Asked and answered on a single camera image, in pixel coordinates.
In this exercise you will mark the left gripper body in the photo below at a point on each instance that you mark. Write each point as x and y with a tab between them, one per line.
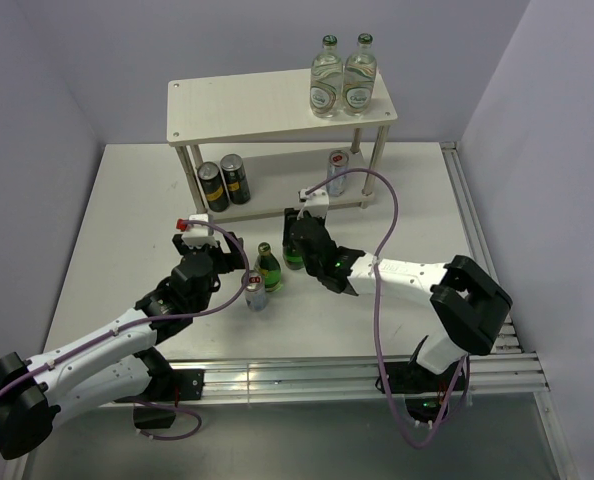
224	261

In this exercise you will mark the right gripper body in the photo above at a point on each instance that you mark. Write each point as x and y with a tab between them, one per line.
291	215

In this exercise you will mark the green glass bottle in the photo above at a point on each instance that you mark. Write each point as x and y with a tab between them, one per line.
268	267
291	256

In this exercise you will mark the green glass bottle front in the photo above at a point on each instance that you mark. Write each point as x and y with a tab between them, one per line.
268	267

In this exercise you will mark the white blue can shelf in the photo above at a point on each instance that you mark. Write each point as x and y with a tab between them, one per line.
337	166

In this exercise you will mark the clear glass bottle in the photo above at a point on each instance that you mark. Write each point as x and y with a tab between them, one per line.
359	76
326	79

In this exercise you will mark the clear glass bottle front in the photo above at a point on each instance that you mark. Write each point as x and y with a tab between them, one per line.
359	76

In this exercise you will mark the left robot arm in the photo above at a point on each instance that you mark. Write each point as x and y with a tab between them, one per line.
119	361

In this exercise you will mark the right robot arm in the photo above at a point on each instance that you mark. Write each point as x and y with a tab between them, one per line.
470	305

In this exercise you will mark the white two-tier shelf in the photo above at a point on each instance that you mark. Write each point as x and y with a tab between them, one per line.
253	115

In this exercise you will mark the white blue can front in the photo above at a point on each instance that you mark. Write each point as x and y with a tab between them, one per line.
255	292

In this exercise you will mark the black can left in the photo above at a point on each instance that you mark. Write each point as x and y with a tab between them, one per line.
212	184

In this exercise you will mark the black can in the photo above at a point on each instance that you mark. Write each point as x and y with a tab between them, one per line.
235	179
212	184

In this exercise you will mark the black can right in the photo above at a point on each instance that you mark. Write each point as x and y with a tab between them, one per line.
235	179

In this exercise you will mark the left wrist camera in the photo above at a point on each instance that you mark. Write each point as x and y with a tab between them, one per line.
195	231

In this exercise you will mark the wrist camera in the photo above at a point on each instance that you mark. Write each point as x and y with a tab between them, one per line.
314	204
195	231

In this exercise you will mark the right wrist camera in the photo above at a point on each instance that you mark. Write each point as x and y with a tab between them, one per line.
314	204

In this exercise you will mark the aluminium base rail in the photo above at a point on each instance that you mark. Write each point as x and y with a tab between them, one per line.
329	379

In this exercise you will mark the aluminium side rail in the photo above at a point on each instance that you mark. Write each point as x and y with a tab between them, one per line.
471	224

